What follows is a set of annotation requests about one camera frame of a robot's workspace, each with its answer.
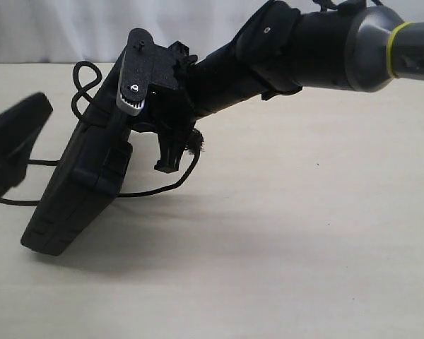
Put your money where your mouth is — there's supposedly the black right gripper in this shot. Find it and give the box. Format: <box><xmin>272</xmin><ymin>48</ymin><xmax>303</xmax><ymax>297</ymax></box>
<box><xmin>127</xmin><ymin>41</ymin><xmax>197</xmax><ymax>173</ymax></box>

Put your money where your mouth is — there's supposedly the black plastic case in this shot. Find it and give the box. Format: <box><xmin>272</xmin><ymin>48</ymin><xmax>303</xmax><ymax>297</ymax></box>
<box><xmin>20</xmin><ymin>65</ymin><xmax>133</xmax><ymax>256</ymax></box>

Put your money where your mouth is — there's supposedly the white curtain backdrop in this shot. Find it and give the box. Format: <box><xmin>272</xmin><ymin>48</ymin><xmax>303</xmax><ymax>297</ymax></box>
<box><xmin>0</xmin><ymin>0</ymin><xmax>424</xmax><ymax>66</ymax></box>

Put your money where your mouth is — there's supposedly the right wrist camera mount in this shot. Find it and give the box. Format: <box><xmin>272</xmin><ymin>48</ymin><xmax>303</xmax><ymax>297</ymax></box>
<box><xmin>116</xmin><ymin>28</ymin><xmax>155</xmax><ymax>117</ymax></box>

